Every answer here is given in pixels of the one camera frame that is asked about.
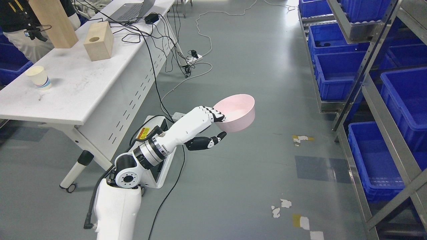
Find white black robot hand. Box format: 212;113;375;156
156;105;227;152

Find pink plastic bowl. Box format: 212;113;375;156
213;94;255;133

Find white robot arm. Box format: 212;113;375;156
83;127;177;240

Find stainless steel shelf rack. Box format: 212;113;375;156
298;0;427;240

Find white power strip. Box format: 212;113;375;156
185;54;203;65

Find white folding table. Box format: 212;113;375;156
0;0;187;194

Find wooden block with hole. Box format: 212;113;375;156
84;21;113;61

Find grey laptop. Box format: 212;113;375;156
106;0;155;23

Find paper cup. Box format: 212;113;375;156
24;66;52;91

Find tall wooden block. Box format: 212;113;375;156
28;0;78;48

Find person in black shirt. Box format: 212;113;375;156
0;0;81;64

